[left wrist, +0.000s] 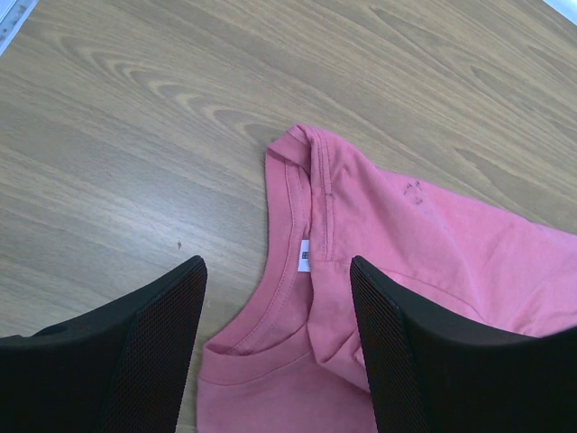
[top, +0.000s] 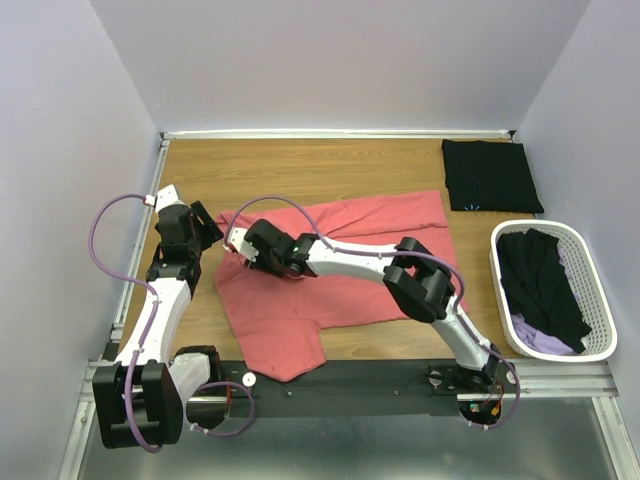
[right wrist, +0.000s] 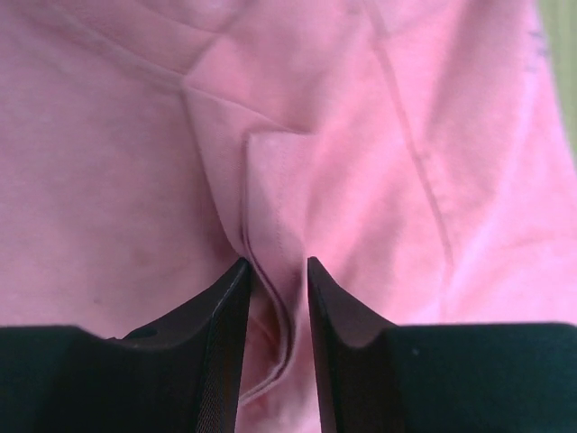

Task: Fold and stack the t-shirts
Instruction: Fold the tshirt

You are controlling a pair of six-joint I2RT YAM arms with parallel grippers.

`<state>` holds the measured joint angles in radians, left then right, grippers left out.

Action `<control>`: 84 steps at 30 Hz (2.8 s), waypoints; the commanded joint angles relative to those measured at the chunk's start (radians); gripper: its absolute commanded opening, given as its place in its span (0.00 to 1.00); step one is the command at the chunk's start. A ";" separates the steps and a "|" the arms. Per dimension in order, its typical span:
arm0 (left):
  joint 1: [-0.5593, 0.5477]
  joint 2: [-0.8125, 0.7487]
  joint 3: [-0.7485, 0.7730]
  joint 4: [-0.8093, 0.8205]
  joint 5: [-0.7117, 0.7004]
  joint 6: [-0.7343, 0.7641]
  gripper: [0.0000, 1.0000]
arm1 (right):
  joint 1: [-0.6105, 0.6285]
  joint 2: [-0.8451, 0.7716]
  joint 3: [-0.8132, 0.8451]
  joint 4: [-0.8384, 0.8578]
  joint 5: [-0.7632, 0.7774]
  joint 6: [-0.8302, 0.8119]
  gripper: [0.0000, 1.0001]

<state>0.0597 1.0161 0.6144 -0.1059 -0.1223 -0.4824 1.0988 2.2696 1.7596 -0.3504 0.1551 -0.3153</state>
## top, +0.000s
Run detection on pink t-shirt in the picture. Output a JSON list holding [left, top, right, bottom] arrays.
[[214, 190, 457, 382]]

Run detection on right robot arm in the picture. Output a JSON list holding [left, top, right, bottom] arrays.
[[230, 219, 499, 392]]

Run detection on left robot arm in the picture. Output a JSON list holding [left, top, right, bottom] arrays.
[[92, 198, 223, 453]]

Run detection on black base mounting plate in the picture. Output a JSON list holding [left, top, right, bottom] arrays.
[[186, 359, 516, 428]]

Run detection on folded black t-shirt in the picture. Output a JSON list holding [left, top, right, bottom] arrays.
[[441, 139, 544, 214]]

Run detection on black t-shirt in basket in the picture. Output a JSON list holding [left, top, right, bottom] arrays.
[[497, 228, 594, 354]]

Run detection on lavender t-shirt in basket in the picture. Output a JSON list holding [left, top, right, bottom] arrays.
[[508, 244, 581, 357]]

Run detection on white plastic laundry basket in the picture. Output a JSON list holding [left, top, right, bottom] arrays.
[[489, 219, 618, 363]]

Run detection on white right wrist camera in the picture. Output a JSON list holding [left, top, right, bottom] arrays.
[[223, 227, 259, 262]]

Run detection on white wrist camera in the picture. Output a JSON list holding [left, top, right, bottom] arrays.
[[223, 227, 259, 262], [154, 184, 184, 213]]

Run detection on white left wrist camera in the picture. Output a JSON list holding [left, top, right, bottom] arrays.
[[154, 184, 184, 213]]

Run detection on white table edge rail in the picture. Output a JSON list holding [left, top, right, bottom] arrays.
[[162, 128, 511, 140]]

